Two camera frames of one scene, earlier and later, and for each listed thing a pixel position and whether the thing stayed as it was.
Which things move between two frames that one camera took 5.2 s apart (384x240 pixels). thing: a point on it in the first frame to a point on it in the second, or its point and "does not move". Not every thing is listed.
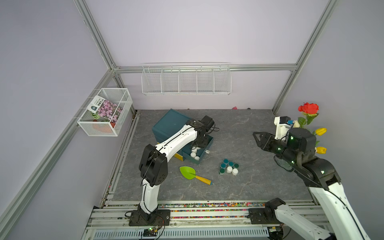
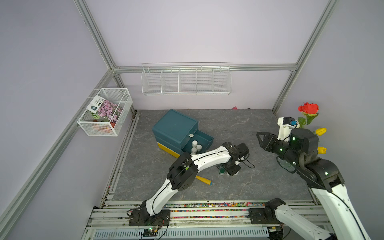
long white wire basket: (186, 79) does not move
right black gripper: (268, 139) does not move
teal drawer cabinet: (171, 123) does not move
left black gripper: (203, 145) to (232, 172)
